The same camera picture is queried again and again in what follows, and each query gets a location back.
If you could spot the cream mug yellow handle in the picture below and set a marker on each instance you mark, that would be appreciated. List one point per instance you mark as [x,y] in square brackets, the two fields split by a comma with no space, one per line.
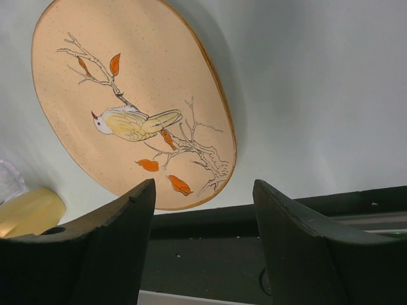
[33,212]

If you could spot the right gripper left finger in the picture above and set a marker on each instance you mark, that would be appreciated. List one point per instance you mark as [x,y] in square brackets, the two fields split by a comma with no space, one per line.
[97,258]

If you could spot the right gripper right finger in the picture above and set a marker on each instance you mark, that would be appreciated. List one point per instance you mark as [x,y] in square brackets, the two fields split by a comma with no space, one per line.
[312,259]

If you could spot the clear plastic cup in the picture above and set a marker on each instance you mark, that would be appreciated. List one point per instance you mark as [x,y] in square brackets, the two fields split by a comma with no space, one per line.
[12,182]

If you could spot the beige oval bird plate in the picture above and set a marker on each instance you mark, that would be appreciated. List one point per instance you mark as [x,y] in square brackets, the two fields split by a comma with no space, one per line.
[132,94]

